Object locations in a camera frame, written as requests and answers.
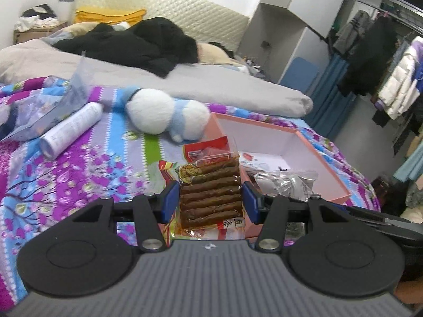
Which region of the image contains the dark cloth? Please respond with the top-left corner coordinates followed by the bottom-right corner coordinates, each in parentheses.
top-left (209, 40), bottom-right (236, 58)

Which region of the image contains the teal cloth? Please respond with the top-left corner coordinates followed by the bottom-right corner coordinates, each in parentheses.
top-left (393, 150), bottom-right (423, 183)

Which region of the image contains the pile of light clothes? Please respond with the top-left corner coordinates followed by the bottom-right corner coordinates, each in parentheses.
top-left (15, 5), bottom-right (60, 32)

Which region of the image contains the person's right hand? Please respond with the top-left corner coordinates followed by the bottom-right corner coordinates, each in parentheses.
top-left (395, 281), bottom-right (423, 304)

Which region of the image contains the yellow cloth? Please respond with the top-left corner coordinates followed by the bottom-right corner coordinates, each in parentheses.
top-left (75, 5), bottom-right (146, 25)

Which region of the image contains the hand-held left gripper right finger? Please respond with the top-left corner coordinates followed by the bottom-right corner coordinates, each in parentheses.
top-left (241, 181), bottom-right (364, 253)

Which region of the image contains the white and blue plush toy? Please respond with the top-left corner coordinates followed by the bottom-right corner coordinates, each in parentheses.
top-left (109, 86), bottom-right (211, 144)

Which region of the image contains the purple floral bed sheet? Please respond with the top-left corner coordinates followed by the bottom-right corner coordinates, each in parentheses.
top-left (0, 77), bottom-right (380, 304)

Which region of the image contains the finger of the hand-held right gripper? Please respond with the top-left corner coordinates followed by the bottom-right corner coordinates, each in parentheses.
top-left (345, 205), bottom-right (408, 231)

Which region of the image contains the clear packet of brown sticks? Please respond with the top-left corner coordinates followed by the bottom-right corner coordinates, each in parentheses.
top-left (178, 135), bottom-right (247, 240)

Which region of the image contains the blue curtain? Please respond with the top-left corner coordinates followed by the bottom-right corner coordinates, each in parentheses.
top-left (311, 53), bottom-right (352, 141)

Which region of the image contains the yellow and red printed packet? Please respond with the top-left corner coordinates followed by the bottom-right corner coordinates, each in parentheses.
top-left (158, 159), bottom-right (199, 248)

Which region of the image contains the grey hanging garment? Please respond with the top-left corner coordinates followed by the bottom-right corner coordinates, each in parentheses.
top-left (333, 9), bottom-right (372, 55)

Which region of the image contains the cream quilted headboard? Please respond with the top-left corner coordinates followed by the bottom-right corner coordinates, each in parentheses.
top-left (74, 0), bottom-right (250, 53)

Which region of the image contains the white and red packet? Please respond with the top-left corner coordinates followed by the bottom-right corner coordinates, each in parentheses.
top-left (238, 151), bottom-right (288, 172)

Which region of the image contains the metal clothes rack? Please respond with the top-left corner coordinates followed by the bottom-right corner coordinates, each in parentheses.
top-left (360, 0), bottom-right (423, 37)

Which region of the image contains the dark bag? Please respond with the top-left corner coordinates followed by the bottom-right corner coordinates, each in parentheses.
top-left (372, 176), bottom-right (408, 217)

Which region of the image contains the pink cardboard box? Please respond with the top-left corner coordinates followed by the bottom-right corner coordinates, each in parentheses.
top-left (210, 112), bottom-right (351, 238)

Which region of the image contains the white tube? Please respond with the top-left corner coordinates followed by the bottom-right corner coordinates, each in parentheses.
top-left (40, 102), bottom-right (104, 159)

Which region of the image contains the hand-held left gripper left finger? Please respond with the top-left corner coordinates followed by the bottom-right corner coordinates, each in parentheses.
top-left (68, 180), bottom-right (181, 253)

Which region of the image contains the black hanging jacket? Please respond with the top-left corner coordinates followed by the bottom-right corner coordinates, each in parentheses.
top-left (337, 15), bottom-right (399, 97)

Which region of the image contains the white puffer jacket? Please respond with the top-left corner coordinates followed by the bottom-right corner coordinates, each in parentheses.
top-left (378, 44), bottom-right (422, 120)

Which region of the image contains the cream pillow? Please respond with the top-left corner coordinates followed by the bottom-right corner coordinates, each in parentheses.
top-left (196, 42), bottom-right (242, 67)

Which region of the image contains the clear plastic bag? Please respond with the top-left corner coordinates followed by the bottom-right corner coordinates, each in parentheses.
top-left (0, 56), bottom-right (96, 141)
top-left (253, 169), bottom-right (319, 245)

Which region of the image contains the grey duvet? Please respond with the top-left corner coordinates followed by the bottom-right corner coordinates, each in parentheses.
top-left (0, 39), bottom-right (314, 118)

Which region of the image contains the black clothing heap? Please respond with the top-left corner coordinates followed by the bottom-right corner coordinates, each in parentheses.
top-left (53, 17), bottom-right (199, 79)

